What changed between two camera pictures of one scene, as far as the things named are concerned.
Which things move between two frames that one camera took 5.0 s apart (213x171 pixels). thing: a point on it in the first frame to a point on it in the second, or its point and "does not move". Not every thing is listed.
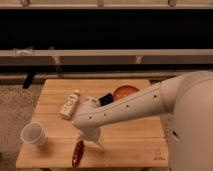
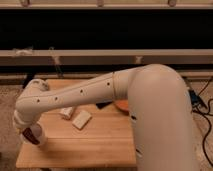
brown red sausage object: x=77 y=154 to x=30 y=136
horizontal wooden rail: x=107 y=57 does not move
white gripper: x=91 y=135 to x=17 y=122
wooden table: x=138 y=141 does not move
